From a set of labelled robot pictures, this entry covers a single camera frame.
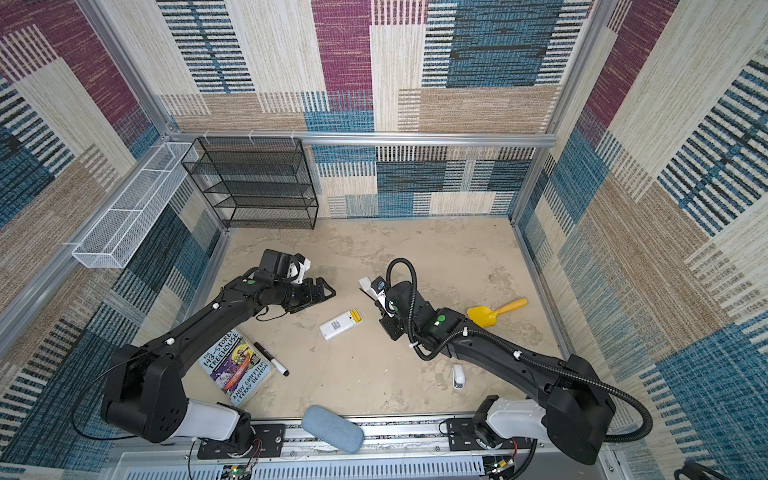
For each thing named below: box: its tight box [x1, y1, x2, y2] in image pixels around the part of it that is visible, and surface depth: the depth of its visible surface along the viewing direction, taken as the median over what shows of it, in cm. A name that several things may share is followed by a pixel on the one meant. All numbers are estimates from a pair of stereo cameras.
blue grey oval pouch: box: [301, 405, 365, 454], surface depth 74 cm
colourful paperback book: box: [198, 328, 276, 407], surface depth 83 cm
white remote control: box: [319, 308, 364, 341], surface depth 93 cm
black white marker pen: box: [253, 342, 290, 377], surface depth 86 cm
